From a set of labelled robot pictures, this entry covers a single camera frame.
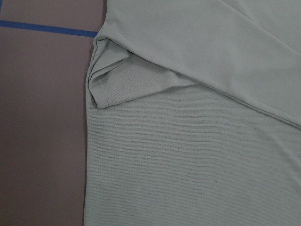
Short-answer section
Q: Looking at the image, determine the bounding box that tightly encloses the olive green long-sleeve shirt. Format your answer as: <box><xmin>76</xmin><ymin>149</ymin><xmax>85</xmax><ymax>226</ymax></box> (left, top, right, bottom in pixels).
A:
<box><xmin>84</xmin><ymin>0</ymin><xmax>301</xmax><ymax>226</ymax></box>

